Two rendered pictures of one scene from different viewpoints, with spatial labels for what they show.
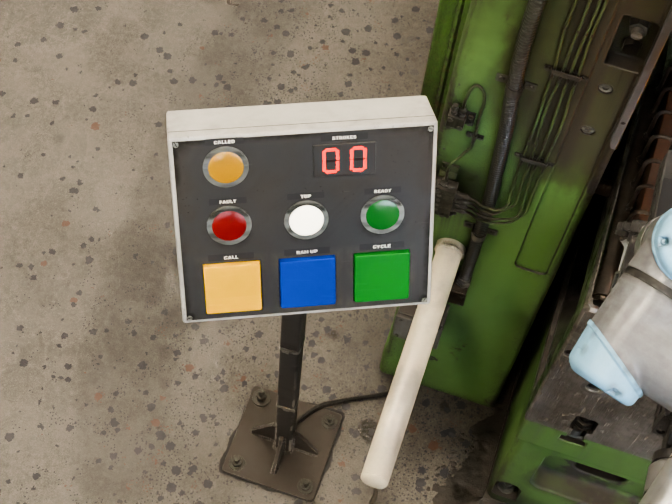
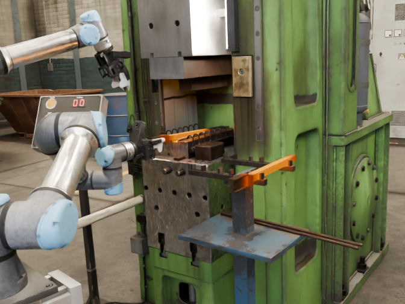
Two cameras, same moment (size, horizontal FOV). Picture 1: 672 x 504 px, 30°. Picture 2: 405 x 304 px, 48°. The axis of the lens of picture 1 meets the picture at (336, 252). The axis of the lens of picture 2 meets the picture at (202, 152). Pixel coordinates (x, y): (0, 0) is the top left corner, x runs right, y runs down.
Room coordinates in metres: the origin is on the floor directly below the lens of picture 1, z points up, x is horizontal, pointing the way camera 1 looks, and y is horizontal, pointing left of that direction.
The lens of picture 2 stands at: (-0.97, -1.49, 1.36)
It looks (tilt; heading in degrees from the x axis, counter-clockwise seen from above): 12 degrees down; 24
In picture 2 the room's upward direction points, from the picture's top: 3 degrees counter-clockwise
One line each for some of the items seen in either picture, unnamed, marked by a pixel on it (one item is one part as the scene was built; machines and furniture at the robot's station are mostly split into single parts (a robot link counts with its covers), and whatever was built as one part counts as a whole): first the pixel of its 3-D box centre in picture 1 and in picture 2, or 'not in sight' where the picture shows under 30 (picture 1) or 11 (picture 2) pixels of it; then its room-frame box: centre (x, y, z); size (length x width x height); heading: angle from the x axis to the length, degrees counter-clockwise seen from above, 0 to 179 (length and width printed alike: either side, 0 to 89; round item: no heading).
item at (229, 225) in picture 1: (229, 225); not in sight; (0.78, 0.14, 1.09); 0.05 x 0.03 x 0.04; 78
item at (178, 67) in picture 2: not in sight; (194, 66); (1.06, -0.55, 1.32); 0.42 x 0.20 x 0.10; 168
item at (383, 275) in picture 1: (381, 274); not in sight; (0.79, -0.06, 1.01); 0.07 x 0.05 x 0.07; 103
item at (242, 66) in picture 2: not in sight; (242, 76); (0.91, -0.84, 1.27); 0.09 x 0.02 x 0.17; 78
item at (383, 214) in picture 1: (382, 214); not in sight; (0.83, -0.05, 1.09); 0.05 x 0.03 x 0.04; 78
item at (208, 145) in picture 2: not in sight; (210, 150); (0.87, -0.69, 0.95); 0.12 x 0.08 x 0.06; 168
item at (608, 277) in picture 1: (629, 190); not in sight; (1.02, -0.42, 0.93); 0.40 x 0.03 x 0.03; 168
